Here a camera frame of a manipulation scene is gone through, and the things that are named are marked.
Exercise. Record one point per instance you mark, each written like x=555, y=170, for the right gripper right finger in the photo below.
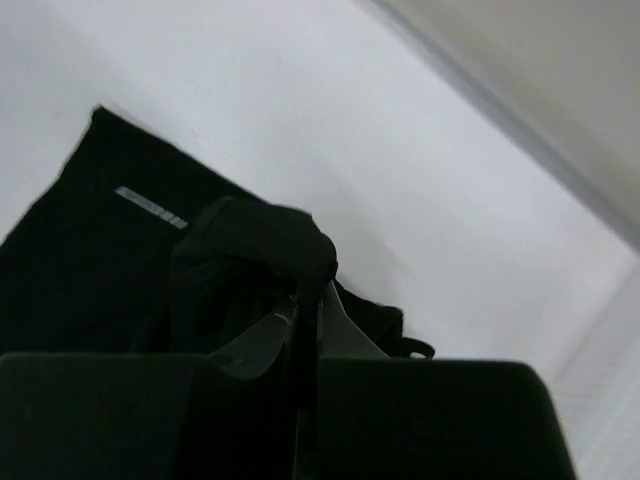
x=377, y=416

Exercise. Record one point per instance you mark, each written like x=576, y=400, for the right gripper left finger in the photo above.
x=223, y=415

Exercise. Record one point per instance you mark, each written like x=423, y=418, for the black shorts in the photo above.
x=138, y=248

